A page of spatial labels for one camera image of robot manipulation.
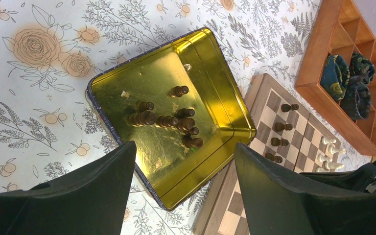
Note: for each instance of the white chess piece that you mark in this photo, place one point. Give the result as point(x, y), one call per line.
point(335, 150)
point(332, 165)

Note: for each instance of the dark chess pawn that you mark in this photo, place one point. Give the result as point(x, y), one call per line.
point(289, 107)
point(278, 127)
point(279, 142)
point(274, 158)
point(179, 91)

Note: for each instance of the gold tin box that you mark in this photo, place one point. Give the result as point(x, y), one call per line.
point(181, 106)

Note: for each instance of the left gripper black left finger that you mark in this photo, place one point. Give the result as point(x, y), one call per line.
point(90, 200)

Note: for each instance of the dark chess pawn on board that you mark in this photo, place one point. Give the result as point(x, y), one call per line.
point(274, 158)
point(279, 142)
point(289, 107)

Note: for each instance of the wooden chessboard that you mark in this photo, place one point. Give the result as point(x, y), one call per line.
point(223, 212)

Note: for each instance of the white chess pawn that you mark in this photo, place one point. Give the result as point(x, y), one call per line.
point(323, 158)
point(327, 141)

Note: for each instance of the orange wooden compartment tray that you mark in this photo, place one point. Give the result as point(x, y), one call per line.
point(339, 29)

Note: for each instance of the dark chess piece in tin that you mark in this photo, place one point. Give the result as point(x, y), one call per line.
point(167, 121)
point(145, 106)
point(185, 113)
point(190, 142)

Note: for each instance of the dark chess pawn in tin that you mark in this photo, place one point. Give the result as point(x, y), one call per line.
point(179, 91)

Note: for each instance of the floral tablecloth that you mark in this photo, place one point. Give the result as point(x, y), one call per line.
point(51, 49)

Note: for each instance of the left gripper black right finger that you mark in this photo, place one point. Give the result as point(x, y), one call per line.
point(279, 201)

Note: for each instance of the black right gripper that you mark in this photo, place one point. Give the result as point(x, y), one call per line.
point(356, 180)

